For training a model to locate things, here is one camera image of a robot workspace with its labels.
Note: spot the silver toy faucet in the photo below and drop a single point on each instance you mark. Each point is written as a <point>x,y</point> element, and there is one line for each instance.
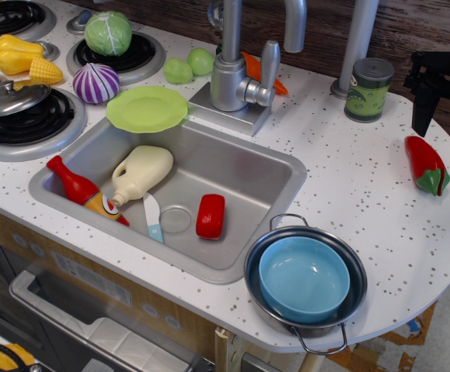
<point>232,98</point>

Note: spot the silver oven door handle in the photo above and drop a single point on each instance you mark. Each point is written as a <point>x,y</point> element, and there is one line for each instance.
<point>87,334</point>

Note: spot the light green toy fruit half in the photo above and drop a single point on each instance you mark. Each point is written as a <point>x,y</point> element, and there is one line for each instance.
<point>200,61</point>

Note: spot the green toy food can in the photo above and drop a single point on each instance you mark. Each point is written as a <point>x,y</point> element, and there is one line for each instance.
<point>369,85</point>

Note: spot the yellow toy corn cob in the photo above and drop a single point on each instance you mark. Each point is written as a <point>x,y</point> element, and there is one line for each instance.
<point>42,70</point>

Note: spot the purple toy onion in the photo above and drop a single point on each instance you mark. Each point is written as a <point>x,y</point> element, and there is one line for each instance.
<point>96,83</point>

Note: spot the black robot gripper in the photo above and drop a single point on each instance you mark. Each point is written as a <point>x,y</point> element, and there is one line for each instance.
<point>428,79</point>

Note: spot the toy knife blue handle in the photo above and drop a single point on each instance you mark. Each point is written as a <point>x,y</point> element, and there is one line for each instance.
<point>152,212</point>

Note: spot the orange toy carrot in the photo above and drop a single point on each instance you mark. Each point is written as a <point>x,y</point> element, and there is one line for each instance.
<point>253,70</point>

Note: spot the silver stove knob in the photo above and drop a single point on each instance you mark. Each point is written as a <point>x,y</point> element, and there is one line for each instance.
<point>77,24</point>

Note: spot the front left stove burner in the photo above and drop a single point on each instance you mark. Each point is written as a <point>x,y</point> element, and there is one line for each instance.
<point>43,129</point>

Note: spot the cream toy milk jug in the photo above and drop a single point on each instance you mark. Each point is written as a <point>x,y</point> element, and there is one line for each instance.
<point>142,169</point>

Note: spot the silver pot lid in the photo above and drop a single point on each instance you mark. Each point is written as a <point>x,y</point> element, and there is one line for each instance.
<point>17,96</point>

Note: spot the red toy ketchup bottle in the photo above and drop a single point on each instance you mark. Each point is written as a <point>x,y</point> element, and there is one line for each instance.
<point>84,192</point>

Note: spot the light blue plastic bowl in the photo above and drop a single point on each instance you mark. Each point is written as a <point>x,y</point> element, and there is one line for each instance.
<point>302,279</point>

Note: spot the back left stove burner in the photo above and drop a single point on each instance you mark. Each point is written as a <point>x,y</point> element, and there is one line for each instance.
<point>27,20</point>

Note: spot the light green plastic plate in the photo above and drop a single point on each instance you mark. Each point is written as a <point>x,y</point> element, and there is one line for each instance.
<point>148,109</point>

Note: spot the silver toy sink basin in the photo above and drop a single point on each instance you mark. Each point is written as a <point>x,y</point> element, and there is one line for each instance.
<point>257,184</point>

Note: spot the red toy sushi piece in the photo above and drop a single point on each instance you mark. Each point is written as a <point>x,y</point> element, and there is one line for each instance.
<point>210,219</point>

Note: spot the light green toy pear half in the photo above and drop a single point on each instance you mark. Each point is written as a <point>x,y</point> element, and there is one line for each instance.
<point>177,71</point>

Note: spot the red toy chili pepper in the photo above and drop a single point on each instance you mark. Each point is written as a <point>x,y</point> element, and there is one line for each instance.
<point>428,170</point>

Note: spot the yellow toy squash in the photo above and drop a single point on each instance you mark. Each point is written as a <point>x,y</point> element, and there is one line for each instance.
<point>16,55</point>

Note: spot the steel pot with handles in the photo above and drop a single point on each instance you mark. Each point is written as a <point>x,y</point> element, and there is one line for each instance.
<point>352,303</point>

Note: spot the green toy cabbage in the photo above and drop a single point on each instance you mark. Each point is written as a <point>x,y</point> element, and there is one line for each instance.
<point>108,33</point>

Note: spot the silver support pole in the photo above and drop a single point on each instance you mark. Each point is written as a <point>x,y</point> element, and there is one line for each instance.
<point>360,32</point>

